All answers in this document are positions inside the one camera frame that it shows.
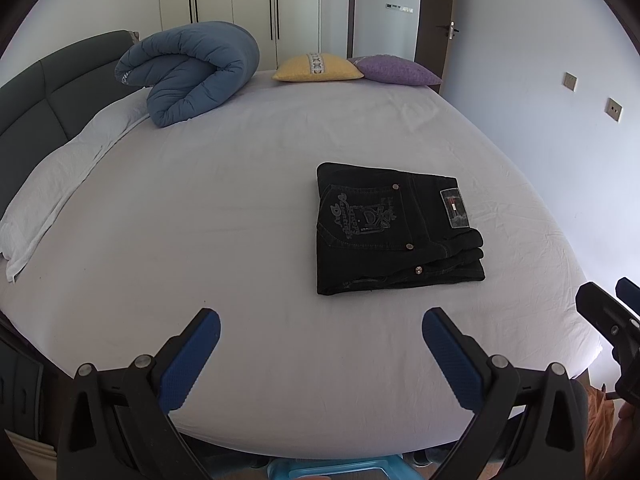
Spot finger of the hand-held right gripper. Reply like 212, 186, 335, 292
615, 276, 640, 313
575, 282, 640, 401

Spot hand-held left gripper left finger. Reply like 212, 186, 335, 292
56, 307, 222, 480

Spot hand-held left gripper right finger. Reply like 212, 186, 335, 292
421, 307, 587, 480

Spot black denim pants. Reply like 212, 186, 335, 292
316, 161, 487, 296

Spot orange cloth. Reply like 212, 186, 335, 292
585, 385, 623, 468

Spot blue plastic stool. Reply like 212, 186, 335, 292
265, 452, 416, 480

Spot bed with white sheet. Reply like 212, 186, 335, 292
0, 67, 603, 461

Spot dark bedside cabinet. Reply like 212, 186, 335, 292
0, 320, 58, 456

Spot white pillow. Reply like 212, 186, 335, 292
0, 91, 151, 283

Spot purple pillow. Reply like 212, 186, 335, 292
348, 55, 443, 87

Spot blue rolled comforter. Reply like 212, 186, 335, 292
114, 21, 261, 128

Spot yellow pillow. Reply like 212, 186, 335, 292
271, 52, 365, 83

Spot dark grey padded headboard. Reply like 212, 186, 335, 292
0, 30, 141, 221

